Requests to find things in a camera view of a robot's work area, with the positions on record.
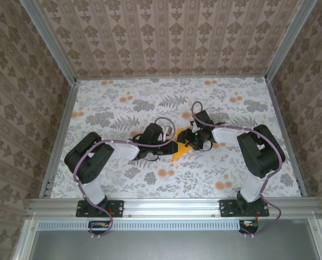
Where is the orange cloth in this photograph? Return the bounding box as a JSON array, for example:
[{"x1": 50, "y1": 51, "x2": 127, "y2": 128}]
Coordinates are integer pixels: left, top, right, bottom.
[{"x1": 171, "y1": 127, "x2": 194, "y2": 163}]

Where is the floral patterned table cover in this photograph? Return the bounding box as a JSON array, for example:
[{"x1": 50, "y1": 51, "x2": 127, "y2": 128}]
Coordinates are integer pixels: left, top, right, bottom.
[{"x1": 50, "y1": 77, "x2": 302, "y2": 199}]

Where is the grey metal panel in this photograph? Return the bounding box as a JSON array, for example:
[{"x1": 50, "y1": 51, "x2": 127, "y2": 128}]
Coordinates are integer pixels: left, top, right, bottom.
[{"x1": 13, "y1": 218, "x2": 322, "y2": 260}]

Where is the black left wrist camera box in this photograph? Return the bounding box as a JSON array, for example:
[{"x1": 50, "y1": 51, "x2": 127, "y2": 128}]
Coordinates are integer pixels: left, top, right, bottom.
[{"x1": 143, "y1": 123, "x2": 164, "y2": 143}]

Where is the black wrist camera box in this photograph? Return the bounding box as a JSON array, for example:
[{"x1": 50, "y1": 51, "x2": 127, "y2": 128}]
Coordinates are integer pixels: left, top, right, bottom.
[
  {"x1": 195, "y1": 110, "x2": 213, "y2": 128},
  {"x1": 143, "y1": 123, "x2": 164, "y2": 143}
]

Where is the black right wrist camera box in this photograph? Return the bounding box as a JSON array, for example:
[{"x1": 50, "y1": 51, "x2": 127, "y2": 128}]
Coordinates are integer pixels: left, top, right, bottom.
[{"x1": 195, "y1": 110, "x2": 213, "y2": 128}]

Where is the aluminium mounting rail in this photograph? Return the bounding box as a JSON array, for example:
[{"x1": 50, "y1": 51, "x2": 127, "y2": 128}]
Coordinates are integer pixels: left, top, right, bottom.
[{"x1": 28, "y1": 197, "x2": 322, "y2": 217}]

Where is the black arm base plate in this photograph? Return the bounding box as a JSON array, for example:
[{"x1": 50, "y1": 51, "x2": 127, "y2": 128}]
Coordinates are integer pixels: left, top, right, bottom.
[
  {"x1": 219, "y1": 199, "x2": 270, "y2": 218},
  {"x1": 76, "y1": 199, "x2": 124, "y2": 218}
]

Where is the grey slotted cable duct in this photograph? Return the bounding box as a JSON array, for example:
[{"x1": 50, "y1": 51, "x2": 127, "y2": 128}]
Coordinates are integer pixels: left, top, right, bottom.
[{"x1": 37, "y1": 220, "x2": 240, "y2": 231}]

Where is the aluminium table side rail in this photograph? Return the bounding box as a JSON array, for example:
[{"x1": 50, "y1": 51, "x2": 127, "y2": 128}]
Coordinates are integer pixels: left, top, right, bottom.
[
  {"x1": 265, "y1": 77, "x2": 310, "y2": 198},
  {"x1": 38, "y1": 80, "x2": 80, "y2": 198}
]

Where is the black board with wires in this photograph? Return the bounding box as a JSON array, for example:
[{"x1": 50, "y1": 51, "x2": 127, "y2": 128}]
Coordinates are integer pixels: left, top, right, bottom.
[
  {"x1": 88, "y1": 220, "x2": 113, "y2": 236},
  {"x1": 239, "y1": 219, "x2": 260, "y2": 235}
]

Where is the aluminium frame corner post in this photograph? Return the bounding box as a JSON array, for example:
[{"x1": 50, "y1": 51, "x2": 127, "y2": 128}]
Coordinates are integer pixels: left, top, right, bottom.
[
  {"x1": 264, "y1": 0, "x2": 319, "y2": 82},
  {"x1": 19, "y1": 0, "x2": 78, "y2": 85}
]

